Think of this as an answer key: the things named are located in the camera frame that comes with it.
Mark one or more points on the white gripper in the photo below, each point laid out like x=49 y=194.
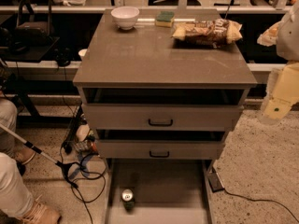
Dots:
x=290 y=41

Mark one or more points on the green soda can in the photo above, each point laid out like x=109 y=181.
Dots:
x=128 y=199

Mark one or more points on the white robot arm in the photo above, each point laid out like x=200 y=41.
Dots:
x=287 y=43

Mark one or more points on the middle drawer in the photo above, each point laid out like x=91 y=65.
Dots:
x=159 y=150

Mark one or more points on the drawer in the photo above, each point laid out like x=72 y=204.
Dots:
x=166 y=192
x=162 y=117
x=159 y=150

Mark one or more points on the grey drawer cabinet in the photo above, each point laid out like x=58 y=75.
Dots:
x=147 y=66

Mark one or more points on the bottom drawer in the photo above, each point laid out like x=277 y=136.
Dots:
x=166 y=192

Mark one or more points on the top drawer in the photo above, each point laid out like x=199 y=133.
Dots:
x=162 y=117

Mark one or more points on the brown snack bag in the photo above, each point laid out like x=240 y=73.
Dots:
x=216 y=33

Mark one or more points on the green yellow sponge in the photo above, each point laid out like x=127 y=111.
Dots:
x=165 y=19

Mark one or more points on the black power adapter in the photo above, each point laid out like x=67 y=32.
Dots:
x=215 y=182

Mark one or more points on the white bowl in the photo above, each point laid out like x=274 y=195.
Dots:
x=125 y=17

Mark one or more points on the white paper cup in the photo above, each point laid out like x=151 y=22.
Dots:
x=82 y=53

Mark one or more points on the black headphones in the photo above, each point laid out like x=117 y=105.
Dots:
x=63 y=57

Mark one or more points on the white reacher stick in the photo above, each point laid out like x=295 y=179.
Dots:
x=65 y=167

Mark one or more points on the black bag on table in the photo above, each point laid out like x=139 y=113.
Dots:
x=28 y=30

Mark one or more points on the beige sneaker far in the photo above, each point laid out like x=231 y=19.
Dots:
x=25 y=155

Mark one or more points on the beige sneaker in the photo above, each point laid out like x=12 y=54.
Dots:
x=25 y=155
x=41 y=214

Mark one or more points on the beige sneaker near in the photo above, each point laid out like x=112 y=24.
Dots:
x=41 y=214

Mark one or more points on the person leg white trousers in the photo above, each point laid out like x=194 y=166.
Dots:
x=15 y=199

